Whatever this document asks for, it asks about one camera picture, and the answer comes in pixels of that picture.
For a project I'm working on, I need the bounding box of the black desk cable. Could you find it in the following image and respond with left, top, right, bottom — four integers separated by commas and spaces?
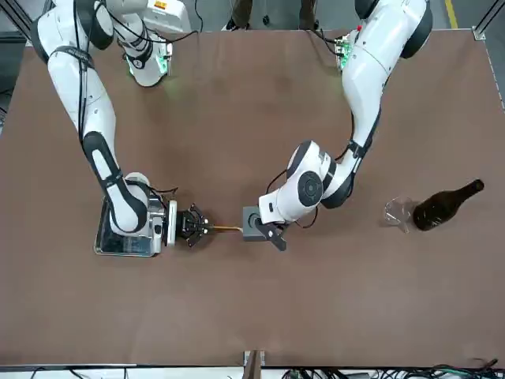
413, 358, 500, 379

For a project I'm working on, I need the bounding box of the shiny metal tray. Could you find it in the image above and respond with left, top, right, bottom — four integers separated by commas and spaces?
93, 195, 163, 258

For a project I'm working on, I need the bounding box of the aluminium post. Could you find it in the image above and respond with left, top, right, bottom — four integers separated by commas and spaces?
243, 349, 266, 379

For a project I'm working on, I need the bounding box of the clear plastic funnel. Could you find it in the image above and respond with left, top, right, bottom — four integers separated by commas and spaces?
384, 196, 415, 235

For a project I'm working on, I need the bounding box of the dark glass bottle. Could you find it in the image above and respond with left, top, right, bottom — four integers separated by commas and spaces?
412, 178, 485, 232

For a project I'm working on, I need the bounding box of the grey block with round hole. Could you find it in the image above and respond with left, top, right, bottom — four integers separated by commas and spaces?
241, 205, 266, 242

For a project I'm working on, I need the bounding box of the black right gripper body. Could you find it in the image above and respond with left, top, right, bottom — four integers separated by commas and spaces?
176, 210, 195, 241

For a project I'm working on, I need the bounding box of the person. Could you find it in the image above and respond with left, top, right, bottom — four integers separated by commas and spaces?
220, 0, 321, 32

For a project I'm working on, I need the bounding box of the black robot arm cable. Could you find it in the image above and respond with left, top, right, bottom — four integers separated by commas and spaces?
307, 27, 358, 159
77, 47, 94, 149

